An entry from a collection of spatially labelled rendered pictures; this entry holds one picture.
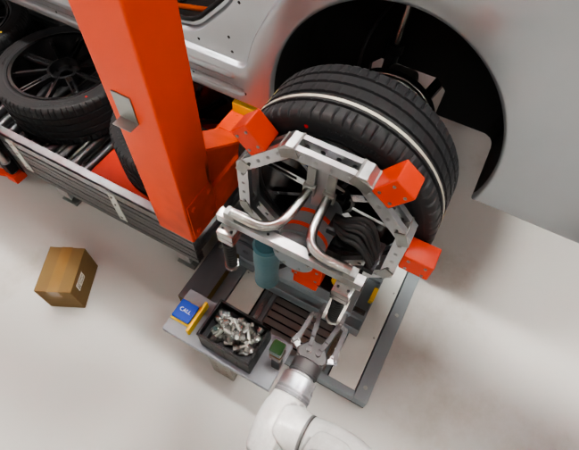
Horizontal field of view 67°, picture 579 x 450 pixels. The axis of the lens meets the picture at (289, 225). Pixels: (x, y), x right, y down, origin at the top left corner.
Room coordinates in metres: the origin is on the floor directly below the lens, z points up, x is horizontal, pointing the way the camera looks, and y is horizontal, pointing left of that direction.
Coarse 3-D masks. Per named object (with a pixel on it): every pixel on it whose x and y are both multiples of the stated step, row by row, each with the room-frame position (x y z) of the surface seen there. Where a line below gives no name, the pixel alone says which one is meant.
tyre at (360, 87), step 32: (352, 96) 0.87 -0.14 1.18; (384, 96) 0.88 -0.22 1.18; (416, 96) 0.92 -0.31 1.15; (288, 128) 0.84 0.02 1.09; (320, 128) 0.80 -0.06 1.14; (352, 128) 0.77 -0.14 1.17; (384, 128) 0.79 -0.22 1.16; (416, 128) 0.82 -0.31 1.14; (384, 160) 0.72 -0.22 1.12; (416, 160) 0.73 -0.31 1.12; (448, 160) 0.80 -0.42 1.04; (448, 192) 0.75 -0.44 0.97
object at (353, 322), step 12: (276, 288) 0.78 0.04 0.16; (288, 288) 0.78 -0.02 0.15; (372, 288) 0.81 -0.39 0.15; (288, 300) 0.75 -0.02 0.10; (300, 300) 0.72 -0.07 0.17; (312, 300) 0.74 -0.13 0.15; (360, 300) 0.75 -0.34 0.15; (372, 300) 0.74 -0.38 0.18; (360, 312) 0.68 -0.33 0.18; (348, 324) 0.63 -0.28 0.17; (360, 324) 0.63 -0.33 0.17
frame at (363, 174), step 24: (288, 144) 0.75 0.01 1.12; (312, 144) 0.76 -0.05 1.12; (240, 168) 0.80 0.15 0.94; (336, 168) 0.68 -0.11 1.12; (360, 168) 0.69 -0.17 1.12; (240, 192) 0.81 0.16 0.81; (264, 216) 0.79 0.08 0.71; (384, 216) 0.62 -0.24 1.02; (408, 216) 0.64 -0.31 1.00; (408, 240) 0.59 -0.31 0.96; (360, 264) 0.67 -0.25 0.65; (384, 264) 0.60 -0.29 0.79
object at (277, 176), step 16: (336, 144) 0.78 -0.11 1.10; (288, 160) 1.01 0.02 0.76; (272, 176) 0.92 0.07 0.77; (288, 176) 0.86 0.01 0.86; (304, 176) 0.84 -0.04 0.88; (272, 192) 0.88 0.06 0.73; (288, 192) 0.86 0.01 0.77; (336, 192) 0.83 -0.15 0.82; (352, 192) 0.77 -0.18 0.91; (352, 208) 0.76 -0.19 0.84; (368, 208) 0.91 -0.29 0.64; (384, 224) 0.71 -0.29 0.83; (336, 240) 0.77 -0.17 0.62; (384, 240) 0.72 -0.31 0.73
